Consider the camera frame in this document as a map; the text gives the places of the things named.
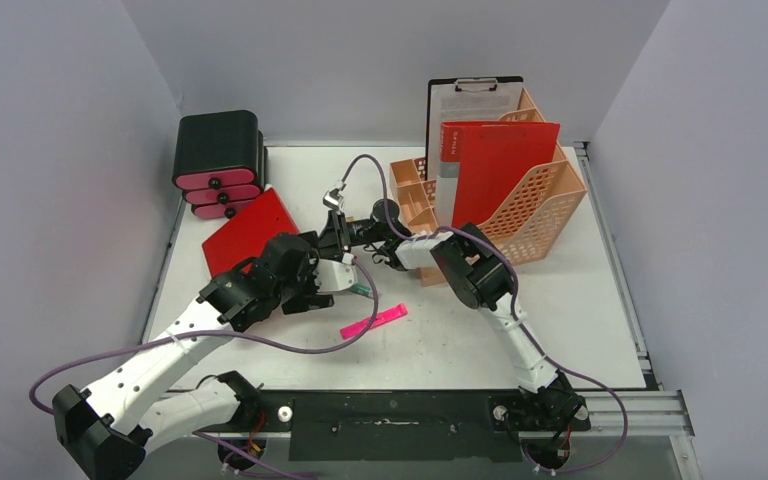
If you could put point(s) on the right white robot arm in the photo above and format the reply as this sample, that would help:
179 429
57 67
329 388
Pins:
480 279

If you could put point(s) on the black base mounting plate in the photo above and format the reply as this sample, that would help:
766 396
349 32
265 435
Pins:
406 425

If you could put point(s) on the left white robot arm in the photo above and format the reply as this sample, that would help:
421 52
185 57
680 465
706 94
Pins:
109 426

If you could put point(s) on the black clipboard with paper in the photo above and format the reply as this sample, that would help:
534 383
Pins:
465 99

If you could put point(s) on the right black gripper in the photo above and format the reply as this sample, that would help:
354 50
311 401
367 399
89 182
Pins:
335 234

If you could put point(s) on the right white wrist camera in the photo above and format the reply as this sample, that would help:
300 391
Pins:
334 199

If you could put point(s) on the thin red folder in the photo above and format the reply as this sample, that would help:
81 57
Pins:
480 163

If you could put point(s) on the black pink drawer unit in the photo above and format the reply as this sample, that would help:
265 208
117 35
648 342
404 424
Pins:
220 162

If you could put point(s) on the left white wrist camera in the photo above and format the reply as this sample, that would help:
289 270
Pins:
333 276

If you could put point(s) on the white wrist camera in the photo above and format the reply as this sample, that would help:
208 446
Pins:
334 199
333 276

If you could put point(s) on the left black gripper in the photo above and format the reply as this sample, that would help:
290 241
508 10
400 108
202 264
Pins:
309 296

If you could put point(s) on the pink highlighter marker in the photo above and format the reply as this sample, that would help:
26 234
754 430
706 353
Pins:
381 318

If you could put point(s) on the green white glue stick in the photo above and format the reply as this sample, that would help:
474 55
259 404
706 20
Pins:
362 290

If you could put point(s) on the thick red binder folder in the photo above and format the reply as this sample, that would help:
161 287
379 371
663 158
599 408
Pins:
246 234

